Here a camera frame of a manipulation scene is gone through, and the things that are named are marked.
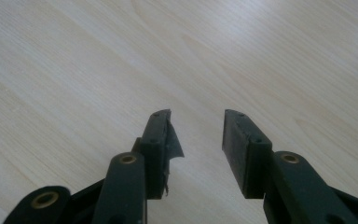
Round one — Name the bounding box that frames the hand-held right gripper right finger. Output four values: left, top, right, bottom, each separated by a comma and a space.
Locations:
221, 108, 274, 200

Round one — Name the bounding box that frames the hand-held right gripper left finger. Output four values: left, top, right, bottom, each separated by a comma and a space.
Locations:
131, 108, 186, 201

